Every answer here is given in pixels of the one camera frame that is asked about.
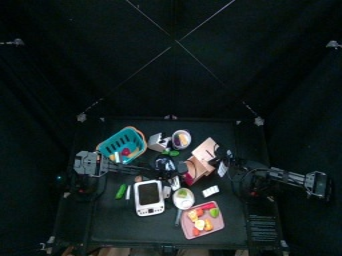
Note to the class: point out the wooden drawer with red front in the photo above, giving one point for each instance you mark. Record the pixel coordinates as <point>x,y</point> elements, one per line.
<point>189,176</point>

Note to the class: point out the dark green toy vegetable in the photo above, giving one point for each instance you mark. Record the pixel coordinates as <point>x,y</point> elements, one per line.
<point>165,152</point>

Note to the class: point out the green toy food piece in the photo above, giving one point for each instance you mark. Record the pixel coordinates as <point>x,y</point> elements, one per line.
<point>182,193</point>

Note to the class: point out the long red toy food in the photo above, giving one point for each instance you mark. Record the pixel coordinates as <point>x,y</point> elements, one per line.
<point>208,206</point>

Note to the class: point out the small orange toy piece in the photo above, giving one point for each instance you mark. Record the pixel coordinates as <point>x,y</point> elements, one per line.
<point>111,156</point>

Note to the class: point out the white text label sticker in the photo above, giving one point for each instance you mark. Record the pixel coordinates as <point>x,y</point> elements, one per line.
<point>262,228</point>

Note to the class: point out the white rectangular block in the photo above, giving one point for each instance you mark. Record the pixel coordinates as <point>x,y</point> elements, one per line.
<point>210,191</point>

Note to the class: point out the purple toy food piece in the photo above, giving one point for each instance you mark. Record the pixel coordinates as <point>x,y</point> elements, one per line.
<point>177,140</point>

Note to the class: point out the white toy kitchen scale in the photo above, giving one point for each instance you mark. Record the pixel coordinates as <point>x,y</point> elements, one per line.
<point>149,196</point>

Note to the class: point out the white toy toaster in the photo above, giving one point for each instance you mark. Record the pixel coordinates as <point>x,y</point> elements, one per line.
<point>158,141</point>

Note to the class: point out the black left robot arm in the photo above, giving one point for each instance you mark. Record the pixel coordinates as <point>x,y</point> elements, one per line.
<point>89,163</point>

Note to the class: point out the white and yellow toy egg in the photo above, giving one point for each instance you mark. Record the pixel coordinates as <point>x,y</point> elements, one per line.
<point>200,224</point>

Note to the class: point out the dark red toy food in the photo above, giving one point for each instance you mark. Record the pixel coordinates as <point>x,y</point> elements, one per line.
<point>126,151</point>

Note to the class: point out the white round bowl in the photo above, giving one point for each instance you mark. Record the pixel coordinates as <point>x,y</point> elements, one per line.
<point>183,201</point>

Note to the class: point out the pink rectangular tray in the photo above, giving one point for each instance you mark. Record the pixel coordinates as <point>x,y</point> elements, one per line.
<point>209,233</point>

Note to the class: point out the small white toy piece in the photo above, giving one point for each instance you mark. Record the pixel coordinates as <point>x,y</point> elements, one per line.
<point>117,156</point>

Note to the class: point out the light green toy food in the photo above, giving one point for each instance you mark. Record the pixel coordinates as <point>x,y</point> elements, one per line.
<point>214,212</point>

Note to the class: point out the green marker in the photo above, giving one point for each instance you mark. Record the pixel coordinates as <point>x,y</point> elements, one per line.
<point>121,191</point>

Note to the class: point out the orange toy food piece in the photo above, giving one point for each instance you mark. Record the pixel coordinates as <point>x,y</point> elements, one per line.
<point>208,225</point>

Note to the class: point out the small yellow toy food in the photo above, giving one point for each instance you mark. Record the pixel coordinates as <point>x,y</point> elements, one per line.
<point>134,154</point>

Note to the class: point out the black backdrop cloth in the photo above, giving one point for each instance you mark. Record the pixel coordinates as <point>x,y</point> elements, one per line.
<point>67,66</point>

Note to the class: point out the grey frame corner bracket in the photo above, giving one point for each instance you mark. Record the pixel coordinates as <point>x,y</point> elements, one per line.
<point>81,117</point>
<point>17,42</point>
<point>260,120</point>
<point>333,44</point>

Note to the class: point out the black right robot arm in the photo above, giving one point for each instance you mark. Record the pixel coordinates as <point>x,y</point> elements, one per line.
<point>289,178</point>

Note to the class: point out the bright green toy vegetable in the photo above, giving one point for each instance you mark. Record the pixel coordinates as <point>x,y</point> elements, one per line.
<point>174,153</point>

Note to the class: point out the small brown toy piece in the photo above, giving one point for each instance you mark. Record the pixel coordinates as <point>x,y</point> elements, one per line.
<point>138,178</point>

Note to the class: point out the white rounded toy piece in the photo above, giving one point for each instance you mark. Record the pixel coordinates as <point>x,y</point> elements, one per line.
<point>166,192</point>

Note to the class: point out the white toy knife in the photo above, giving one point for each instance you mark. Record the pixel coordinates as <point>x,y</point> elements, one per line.
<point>129,192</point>

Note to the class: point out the pale yellow toy food piece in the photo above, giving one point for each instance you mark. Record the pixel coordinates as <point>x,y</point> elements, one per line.
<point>183,139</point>

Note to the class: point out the small white bowl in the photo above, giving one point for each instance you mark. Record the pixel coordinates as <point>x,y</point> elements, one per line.
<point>181,131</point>

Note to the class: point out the red toy food piece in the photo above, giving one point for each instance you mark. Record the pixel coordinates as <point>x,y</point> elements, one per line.
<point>201,212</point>
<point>196,231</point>

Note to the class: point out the light wooden drawer cabinet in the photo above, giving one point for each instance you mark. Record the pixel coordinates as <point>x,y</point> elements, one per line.
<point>206,146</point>

